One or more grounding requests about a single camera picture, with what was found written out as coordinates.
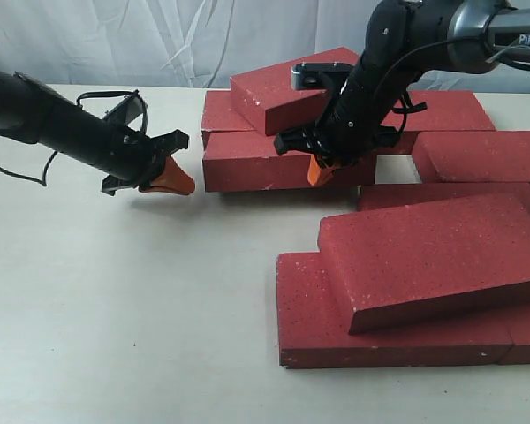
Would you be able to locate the lone red brick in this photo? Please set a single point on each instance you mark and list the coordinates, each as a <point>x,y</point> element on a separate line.
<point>247,162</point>

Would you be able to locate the white backdrop curtain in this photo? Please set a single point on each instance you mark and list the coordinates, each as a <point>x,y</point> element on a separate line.
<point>170,43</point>

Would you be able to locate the front right base brick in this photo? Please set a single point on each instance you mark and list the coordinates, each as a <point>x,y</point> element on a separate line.
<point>517,322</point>

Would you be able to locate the tilted red brick back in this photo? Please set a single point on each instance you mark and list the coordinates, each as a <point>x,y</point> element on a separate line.
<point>265,98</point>

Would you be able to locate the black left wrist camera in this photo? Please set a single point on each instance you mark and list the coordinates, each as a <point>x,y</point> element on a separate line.
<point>131,107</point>

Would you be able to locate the back left base brick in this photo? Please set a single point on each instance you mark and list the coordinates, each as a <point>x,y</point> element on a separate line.
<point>218,114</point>

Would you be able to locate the base brick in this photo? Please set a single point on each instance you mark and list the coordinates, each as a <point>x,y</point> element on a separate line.
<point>312,334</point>
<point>517,322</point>
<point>218,114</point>
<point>448,111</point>

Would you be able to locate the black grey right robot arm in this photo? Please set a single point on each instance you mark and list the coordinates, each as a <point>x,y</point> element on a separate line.
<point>404,40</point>

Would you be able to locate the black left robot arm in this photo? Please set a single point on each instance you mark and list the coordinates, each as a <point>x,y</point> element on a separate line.
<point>33,113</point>

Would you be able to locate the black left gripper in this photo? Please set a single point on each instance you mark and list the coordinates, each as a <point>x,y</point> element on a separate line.
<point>134,160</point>

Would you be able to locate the back right base brick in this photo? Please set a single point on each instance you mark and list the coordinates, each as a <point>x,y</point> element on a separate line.
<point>448,111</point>

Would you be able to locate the middle red brick under tilted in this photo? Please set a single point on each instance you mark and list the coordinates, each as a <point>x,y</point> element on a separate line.
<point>393,195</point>

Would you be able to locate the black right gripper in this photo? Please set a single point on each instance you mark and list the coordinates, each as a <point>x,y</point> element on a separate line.
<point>345,132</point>

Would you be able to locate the large red brick front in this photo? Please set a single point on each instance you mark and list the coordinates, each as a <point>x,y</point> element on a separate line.
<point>393,266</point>

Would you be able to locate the right middle red brick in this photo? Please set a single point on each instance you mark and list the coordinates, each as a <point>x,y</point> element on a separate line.
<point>502,156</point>

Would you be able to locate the front left base brick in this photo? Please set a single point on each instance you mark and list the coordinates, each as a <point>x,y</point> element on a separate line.
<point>312,334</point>

